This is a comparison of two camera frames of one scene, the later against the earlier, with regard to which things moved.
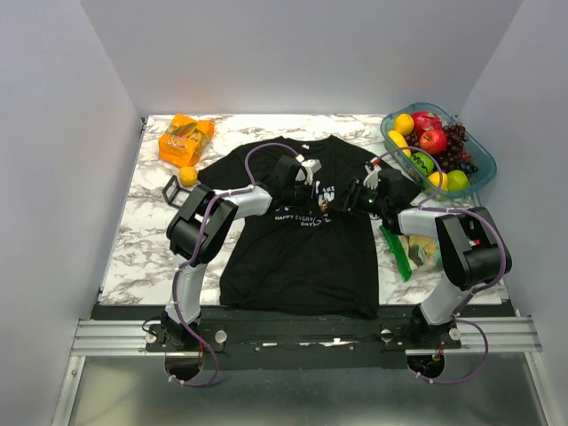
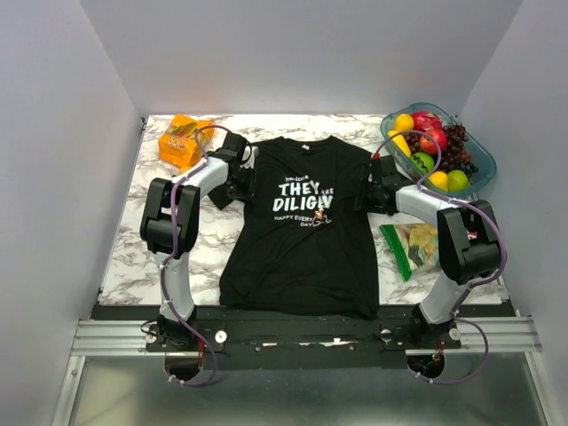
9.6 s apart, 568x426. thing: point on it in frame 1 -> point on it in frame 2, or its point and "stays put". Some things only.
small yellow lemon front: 434,177 stays put
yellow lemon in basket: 404,123 stays put
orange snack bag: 185,139 stays put
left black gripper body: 298,194 -> 242,187
